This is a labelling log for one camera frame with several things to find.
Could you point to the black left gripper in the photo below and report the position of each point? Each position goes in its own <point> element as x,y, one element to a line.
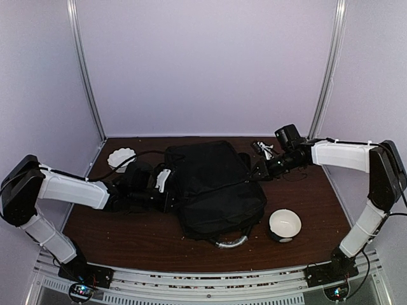
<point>166,206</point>

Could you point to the black student backpack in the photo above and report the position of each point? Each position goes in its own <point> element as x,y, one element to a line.
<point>216,201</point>

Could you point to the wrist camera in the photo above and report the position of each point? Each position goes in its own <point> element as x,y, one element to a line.
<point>164,180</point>
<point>264,150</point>

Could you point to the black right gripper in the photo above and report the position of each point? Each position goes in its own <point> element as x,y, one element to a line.
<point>266,173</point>

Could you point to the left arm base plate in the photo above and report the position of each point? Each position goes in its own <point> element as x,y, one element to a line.
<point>90,275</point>

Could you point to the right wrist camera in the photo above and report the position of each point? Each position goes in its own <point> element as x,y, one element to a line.
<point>264,150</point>

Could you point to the circuit board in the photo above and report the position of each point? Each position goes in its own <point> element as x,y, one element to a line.
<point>79,292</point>
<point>337,293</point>

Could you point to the right circuit board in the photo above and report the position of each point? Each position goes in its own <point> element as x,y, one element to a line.
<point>337,293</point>

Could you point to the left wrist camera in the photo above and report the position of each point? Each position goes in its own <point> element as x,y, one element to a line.
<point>164,180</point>

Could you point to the aluminium front rail frame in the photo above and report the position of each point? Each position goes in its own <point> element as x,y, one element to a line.
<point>275,286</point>

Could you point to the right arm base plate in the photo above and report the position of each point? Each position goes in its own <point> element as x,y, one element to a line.
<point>323,274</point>

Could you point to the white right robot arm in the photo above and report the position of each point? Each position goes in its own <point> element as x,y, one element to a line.
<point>368,177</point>

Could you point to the left circuit board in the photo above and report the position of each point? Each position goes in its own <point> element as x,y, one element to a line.
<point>79,292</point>

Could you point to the right aluminium corner post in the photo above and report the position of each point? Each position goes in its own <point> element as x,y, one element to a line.
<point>332,61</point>

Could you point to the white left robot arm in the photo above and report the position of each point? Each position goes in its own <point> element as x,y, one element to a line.
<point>31,182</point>

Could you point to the aluminium corner post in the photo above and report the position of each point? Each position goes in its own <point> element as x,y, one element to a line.
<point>72,11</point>
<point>332,61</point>

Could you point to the white bowl black base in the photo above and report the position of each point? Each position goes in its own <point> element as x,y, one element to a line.
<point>284,225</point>

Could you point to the left aluminium corner post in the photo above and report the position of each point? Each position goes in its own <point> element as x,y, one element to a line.
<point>72,11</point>

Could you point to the white fluted ceramic bowl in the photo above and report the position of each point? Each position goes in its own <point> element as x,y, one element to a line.
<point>120,159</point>

